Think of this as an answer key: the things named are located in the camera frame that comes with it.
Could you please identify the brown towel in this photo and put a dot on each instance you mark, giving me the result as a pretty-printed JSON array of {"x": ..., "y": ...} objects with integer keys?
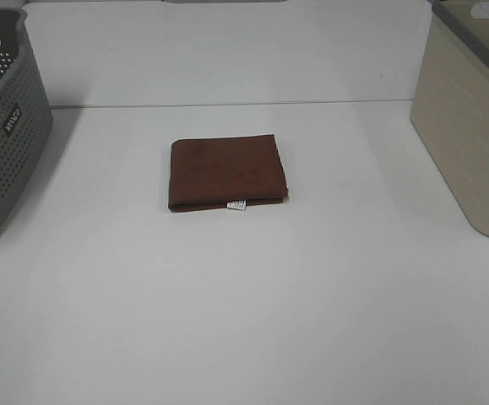
[{"x": 210, "y": 173}]

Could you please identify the beige plastic basket grey rim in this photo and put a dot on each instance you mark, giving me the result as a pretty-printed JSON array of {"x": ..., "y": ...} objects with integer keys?
[{"x": 450, "y": 110}]

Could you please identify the grey perforated plastic basket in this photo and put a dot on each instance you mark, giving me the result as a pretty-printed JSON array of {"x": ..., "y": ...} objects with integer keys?
[{"x": 25, "y": 115}]

